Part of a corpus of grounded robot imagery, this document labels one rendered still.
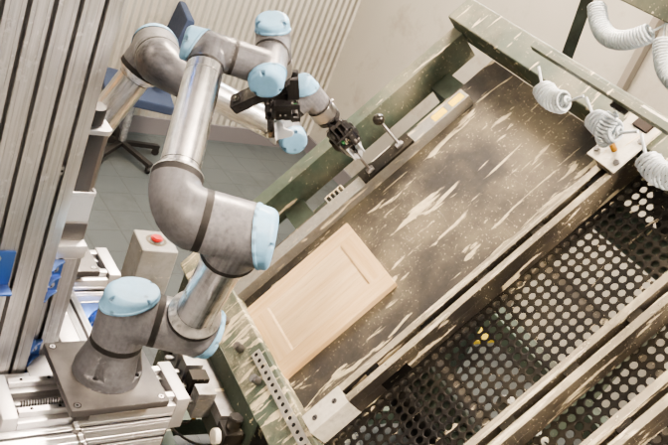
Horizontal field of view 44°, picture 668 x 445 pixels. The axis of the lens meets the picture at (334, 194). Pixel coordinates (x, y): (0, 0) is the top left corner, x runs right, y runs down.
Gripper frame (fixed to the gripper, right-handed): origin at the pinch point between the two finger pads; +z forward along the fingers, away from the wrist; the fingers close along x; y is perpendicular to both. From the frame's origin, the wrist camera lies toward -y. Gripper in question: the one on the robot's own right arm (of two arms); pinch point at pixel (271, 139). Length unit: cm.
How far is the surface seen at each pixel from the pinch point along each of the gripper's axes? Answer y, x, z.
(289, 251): 2, 16, 64
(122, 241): -88, 135, 198
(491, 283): 53, -23, 31
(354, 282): 21, -4, 55
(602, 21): 109, 77, 26
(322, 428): 9, -47, 57
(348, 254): 20, 7, 55
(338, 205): 18, 26, 54
